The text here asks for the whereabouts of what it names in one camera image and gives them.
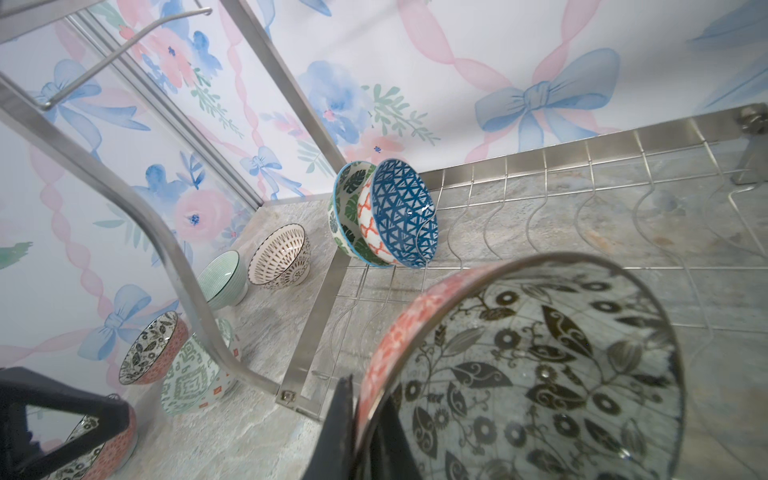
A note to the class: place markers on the maroon patterned white bowl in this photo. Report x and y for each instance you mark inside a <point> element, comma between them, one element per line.
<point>282,259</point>

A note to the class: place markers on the green geometric pattern bowl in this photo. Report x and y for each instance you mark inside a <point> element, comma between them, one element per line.
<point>195,382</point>

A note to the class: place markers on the blue triangle pattern bowl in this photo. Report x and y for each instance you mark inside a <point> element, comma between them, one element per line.
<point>397,216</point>

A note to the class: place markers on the mint green bowl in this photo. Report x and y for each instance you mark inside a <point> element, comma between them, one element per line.
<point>223,281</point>

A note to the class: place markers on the green leaf pattern bowl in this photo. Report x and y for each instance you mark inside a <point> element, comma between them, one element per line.
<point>342,213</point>

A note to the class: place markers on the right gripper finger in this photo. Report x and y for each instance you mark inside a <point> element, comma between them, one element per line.
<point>333,438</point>

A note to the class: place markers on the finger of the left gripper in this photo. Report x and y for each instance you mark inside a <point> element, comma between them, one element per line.
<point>21,457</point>

